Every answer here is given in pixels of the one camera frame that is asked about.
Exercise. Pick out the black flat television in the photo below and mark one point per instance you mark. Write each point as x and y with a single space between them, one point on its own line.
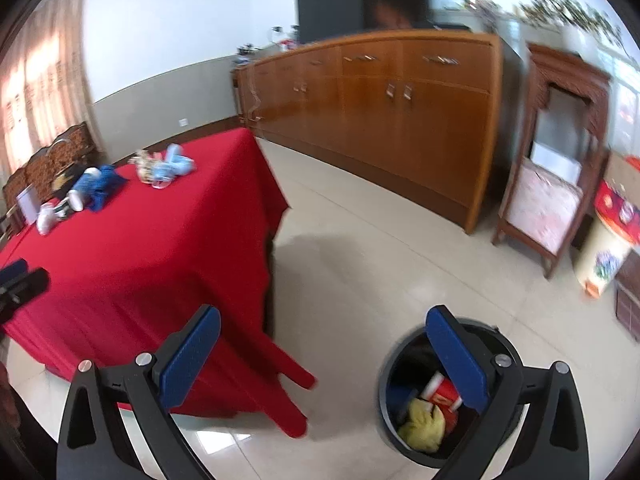
340 0

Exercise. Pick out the wooden sideboard cabinet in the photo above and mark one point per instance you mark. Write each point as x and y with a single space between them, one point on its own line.
400 125

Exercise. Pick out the beige cloth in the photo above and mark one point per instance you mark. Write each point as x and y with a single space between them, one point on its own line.
147 165

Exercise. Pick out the brown bathroom scale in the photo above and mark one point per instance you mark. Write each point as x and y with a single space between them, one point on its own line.
627 310

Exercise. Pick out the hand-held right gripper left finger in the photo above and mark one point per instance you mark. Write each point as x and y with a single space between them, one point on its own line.
192 355

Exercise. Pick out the open cardboard box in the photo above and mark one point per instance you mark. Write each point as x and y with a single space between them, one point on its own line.
620 205

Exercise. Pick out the person's left forearm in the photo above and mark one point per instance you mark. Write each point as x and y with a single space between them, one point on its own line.
25 435

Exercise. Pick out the black iron teapot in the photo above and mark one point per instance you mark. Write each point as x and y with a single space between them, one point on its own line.
62 182

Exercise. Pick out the carved wooden stand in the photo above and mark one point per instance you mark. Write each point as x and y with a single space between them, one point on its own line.
560 67

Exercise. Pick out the black set-top box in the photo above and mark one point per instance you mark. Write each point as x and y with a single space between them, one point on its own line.
450 26

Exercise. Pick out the black plastic bucket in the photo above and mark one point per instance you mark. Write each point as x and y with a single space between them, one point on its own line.
415 355

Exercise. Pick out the pink floral bag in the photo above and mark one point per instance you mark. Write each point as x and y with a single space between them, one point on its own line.
545 210

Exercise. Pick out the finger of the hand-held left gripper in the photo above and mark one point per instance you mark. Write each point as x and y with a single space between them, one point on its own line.
12 271
27 287

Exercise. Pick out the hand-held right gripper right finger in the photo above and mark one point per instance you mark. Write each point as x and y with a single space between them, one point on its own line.
457 357

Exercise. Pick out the blue cloth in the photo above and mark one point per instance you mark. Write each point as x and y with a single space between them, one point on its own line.
102 185

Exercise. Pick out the white upright box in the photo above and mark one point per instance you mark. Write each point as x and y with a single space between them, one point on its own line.
27 205

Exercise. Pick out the wooden lattice chair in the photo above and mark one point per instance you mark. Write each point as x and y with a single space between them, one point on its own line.
70 147

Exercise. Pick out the light blue face mask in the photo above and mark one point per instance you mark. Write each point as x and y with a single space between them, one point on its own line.
175 162

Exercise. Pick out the floral pedal bin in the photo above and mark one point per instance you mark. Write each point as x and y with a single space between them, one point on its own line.
600 260

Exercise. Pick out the green leafy plant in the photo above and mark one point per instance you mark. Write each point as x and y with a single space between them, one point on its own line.
570 10

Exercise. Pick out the white flat box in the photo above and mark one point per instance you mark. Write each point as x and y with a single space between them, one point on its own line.
555 160

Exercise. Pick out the beige patterned curtain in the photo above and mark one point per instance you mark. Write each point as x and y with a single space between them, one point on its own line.
40 85

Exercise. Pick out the small potted plant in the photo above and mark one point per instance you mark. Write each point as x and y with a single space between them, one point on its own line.
245 52

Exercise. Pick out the red tablecloth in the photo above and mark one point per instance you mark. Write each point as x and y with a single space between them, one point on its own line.
150 260

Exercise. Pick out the yellow cloth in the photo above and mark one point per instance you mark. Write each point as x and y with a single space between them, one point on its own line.
422 425

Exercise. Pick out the blue snack can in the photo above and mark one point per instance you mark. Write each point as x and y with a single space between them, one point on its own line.
76 200

